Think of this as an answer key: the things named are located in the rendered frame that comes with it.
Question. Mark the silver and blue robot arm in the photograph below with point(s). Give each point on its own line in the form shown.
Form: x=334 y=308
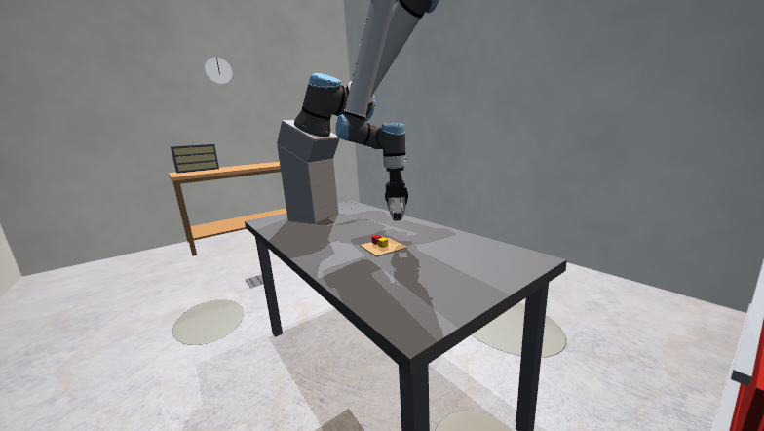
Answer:
x=385 y=32

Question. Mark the tan mat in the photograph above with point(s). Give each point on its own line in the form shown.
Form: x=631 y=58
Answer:
x=393 y=246

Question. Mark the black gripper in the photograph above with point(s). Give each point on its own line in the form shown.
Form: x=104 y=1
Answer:
x=395 y=189

